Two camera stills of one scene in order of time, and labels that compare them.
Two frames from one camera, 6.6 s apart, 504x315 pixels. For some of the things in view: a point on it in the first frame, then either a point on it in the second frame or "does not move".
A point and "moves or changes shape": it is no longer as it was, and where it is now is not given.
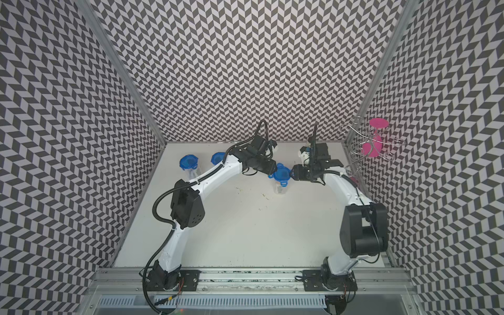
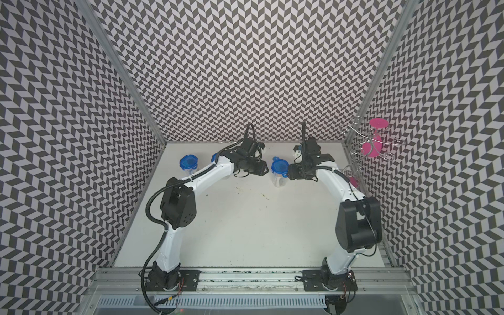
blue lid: [189, 161] does not move
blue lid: [282, 174] moves or changes shape
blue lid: [217, 157] does not move
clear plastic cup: [279, 189] to [278, 180]
